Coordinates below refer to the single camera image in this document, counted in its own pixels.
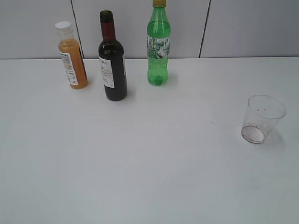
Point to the transparent plastic cup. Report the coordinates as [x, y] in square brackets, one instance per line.
[262, 115]

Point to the dark red wine bottle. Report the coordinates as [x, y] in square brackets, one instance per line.
[111, 55]

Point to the green plastic soda bottle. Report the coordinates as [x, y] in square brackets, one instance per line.
[158, 44]

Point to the orange juice bottle white cap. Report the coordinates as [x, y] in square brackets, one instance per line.
[70, 52]

